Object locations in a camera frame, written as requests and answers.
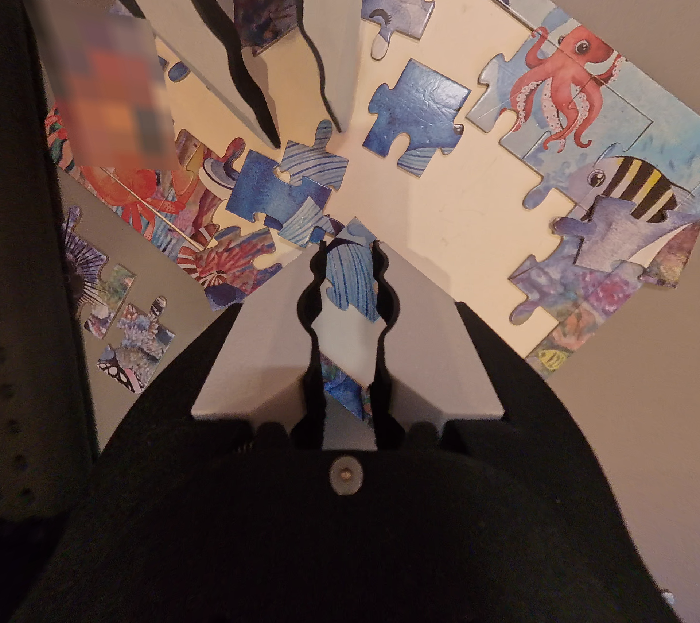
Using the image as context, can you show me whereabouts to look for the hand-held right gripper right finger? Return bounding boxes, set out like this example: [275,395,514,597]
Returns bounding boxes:
[365,239,504,438]

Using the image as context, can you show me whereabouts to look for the crab claw puzzle piece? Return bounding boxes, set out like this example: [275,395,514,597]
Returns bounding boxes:
[175,129,248,230]

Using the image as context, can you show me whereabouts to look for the striped purple puzzle piece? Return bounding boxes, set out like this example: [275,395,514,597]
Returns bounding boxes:
[552,196,700,274]

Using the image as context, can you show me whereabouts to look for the pale blue octopus puzzle piece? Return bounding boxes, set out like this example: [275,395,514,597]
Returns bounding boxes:
[500,84,654,181]

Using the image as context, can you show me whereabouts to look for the blue watercolour puzzle piece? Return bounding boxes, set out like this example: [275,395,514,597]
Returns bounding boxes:
[226,150,346,247]

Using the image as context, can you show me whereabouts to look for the purple urchin puzzle piece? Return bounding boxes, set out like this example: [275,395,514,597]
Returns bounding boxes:
[60,206,137,339]

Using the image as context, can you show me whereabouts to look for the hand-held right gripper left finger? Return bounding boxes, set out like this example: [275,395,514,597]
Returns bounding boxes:
[192,240,335,438]

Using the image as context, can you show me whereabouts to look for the octopus arms puzzle piece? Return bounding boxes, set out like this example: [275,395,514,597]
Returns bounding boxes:
[480,27,575,134]

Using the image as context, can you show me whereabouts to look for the striped fish puzzle piece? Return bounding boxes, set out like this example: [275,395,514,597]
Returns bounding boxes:
[522,152,695,230]

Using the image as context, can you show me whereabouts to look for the sea print puzzle tray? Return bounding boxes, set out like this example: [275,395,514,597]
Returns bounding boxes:
[44,0,700,378]

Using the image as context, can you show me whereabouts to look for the dark blue puzzle piece with eye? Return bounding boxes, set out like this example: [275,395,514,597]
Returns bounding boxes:
[363,59,472,181]

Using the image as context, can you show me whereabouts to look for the orange crab puzzle piece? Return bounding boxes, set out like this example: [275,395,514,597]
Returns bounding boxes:
[82,166,192,232]

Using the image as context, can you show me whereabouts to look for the purple pink coral puzzle piece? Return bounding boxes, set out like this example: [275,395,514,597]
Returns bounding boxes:
[509,251,610,325]

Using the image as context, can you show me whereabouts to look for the coral and purple puzzle piece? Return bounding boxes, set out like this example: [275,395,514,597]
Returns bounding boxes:
[232,0,303,57]

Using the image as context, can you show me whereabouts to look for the pale striped puzzle piece with fin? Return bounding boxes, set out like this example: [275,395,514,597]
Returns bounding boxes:
[324,217,382,324]

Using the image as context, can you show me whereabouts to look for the grey brown triangle puzzle piece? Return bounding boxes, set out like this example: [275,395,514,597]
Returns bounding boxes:
[640,221,700,287]

